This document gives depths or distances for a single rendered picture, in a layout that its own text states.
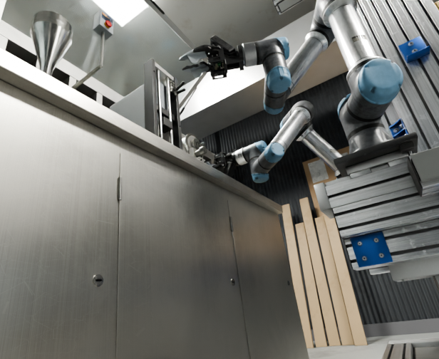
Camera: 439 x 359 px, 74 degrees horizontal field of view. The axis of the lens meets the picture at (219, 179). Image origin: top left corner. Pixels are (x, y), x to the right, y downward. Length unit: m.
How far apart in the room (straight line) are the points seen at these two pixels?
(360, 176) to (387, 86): 0.26
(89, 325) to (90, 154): 0.33
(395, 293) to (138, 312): 3.38
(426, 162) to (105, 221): 0.74
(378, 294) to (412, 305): 0.31
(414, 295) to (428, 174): 3.06
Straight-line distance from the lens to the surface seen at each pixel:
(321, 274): 3.57
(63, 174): 0.63
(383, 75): 0.98
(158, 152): 0.83
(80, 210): 0.62
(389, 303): 3.85
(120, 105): 1.52
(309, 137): 1.59
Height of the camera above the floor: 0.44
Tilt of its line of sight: 24 degrees up
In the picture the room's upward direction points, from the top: 8 degrees counter-clockwise
